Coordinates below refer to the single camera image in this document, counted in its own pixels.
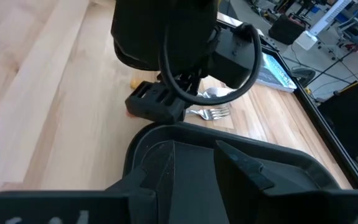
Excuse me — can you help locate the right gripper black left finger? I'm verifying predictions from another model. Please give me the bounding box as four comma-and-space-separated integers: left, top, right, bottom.
107, 139, 175, 224

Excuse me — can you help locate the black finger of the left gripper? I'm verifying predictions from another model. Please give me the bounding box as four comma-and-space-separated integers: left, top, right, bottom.
124, 80, 193, 124

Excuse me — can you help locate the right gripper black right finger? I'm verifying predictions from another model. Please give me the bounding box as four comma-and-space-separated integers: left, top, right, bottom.
214, 139, 275, 224

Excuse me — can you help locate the silver metal fork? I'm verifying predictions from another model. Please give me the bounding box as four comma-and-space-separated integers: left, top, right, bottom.
185, 106, 231, 121

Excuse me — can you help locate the black plastic tray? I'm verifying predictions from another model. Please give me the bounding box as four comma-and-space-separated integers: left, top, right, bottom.
122, 121, 341, 192

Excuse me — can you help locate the silver metal spoon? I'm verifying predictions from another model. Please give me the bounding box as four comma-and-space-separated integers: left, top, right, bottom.
196, 86, 234, 99

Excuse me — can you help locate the blue-green book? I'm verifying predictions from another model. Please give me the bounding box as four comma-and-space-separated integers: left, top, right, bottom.
255, 52, 298, 94

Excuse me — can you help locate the large black box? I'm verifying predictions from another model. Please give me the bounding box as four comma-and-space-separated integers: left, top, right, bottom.
316, 80, 358, 160

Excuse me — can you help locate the black equipment case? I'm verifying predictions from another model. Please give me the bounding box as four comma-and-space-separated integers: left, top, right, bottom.
268, 13, 306, 46

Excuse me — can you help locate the white tower stand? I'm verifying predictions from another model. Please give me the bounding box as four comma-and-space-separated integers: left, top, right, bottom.
293, 0, 353, 51

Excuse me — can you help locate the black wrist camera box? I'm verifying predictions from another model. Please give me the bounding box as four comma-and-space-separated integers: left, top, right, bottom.
211, 27, 257, 90

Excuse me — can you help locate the black looped camera cable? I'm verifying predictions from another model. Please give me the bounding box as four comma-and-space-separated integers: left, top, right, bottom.
158, 22, 263, 107

